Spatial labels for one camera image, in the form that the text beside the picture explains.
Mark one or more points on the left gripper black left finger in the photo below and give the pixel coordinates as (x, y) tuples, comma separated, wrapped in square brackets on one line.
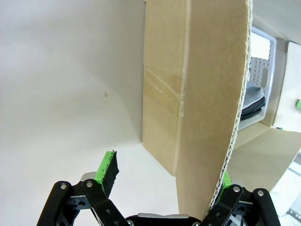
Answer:
[(98, 202)]

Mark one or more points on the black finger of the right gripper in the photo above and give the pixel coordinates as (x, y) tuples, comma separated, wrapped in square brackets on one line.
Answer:
[(298, 104)]

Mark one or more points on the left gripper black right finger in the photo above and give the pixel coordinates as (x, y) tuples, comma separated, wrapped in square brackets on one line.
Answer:
[(232, 202)]

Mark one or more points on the brown cardboard box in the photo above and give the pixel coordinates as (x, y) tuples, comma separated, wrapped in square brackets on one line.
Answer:
[(200, 70)]

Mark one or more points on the white flat gift box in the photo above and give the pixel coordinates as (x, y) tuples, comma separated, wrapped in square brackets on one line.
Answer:
[(259, 46)]

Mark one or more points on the white perforated plastic basket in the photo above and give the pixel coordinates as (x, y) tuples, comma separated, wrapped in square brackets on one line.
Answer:
[(258, 70)]

